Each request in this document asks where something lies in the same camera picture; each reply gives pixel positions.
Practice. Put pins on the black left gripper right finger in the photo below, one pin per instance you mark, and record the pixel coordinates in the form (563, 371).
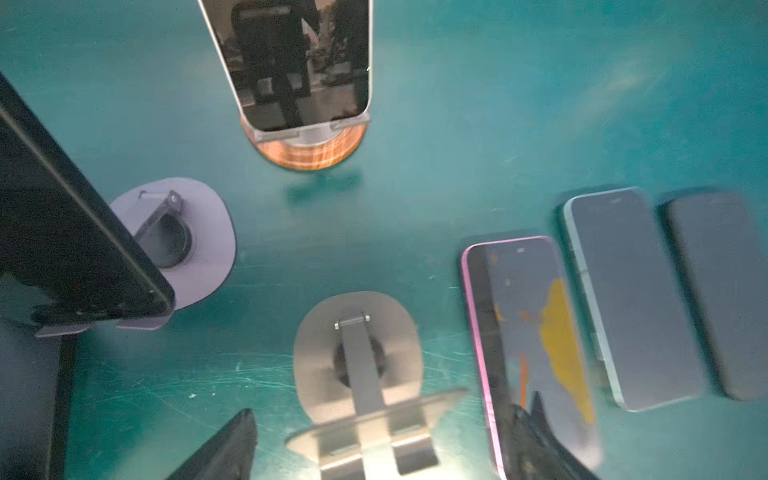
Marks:
(533, 452)

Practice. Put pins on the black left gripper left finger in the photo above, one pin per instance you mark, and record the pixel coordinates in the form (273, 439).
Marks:
(229, 454)

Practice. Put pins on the black phone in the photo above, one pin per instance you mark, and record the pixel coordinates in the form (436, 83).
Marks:
(642, 327)
(66, 258)
(718, 245)
(293, 65)

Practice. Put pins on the grey round phone stand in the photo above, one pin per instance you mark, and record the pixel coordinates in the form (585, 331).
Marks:
(358, 371)

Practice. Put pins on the purple phone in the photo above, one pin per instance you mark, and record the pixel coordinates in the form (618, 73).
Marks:
(527, 340)

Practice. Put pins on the black rectangular phone stand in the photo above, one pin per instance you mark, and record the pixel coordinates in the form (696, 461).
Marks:
(36, 389)

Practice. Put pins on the grey round rear stand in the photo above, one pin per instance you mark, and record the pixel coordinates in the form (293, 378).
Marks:
(185, 229)

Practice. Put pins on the wooden round phone stand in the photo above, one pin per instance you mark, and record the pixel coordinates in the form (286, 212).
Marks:
(311, 150)

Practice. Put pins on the black phone on wooden stand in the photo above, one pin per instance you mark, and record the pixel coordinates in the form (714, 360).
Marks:
(293, 65)

